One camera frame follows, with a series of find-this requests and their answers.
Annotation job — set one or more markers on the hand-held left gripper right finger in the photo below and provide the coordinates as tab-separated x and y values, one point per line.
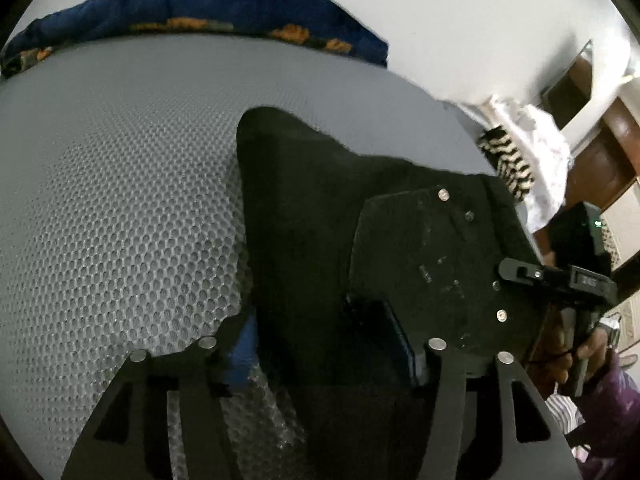
400	345

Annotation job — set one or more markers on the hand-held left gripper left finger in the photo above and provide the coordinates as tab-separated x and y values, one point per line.
242	350

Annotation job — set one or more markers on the black pants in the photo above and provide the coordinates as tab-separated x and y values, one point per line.
300	220

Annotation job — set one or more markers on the person's right forearm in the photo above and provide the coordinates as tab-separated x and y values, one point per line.
615	420

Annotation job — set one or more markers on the person's right hand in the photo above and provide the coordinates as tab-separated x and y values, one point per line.
597	355

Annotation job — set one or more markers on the black and white striped cloth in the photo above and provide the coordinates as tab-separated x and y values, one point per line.
510	162

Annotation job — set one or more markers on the white crumpled cloth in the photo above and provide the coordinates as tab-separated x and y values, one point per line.
547	160

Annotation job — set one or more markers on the brown wooden cabinet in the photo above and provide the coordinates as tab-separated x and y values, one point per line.
600	160

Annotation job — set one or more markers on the grey mesh mat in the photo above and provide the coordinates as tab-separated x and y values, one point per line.
115	185

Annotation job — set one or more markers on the blue orange patterned cloth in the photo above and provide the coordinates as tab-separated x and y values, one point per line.
200	0

